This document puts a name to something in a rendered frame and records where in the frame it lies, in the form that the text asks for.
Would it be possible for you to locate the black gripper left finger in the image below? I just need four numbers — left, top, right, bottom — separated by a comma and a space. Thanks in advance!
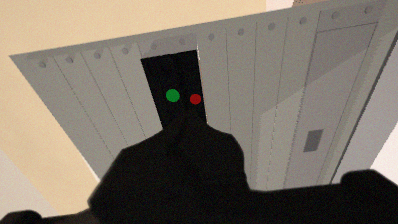
109, 110, 189, 168

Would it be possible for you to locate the grey rack frame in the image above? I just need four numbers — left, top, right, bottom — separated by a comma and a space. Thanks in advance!
9, 0, 398, 191

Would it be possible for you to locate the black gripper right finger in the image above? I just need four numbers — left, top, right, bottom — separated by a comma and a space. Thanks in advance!
179, 109, 250, 189

